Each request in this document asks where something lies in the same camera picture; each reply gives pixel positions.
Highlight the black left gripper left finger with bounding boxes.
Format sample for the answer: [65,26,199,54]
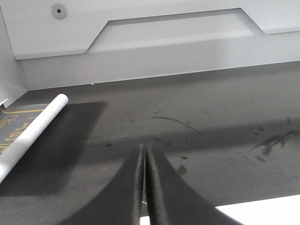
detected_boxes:
[59,144,145,225]

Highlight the rolled black poster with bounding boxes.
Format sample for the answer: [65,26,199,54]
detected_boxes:
[0,94,68,181]

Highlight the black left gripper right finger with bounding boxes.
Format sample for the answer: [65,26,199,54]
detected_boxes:
[145,144,240,225]

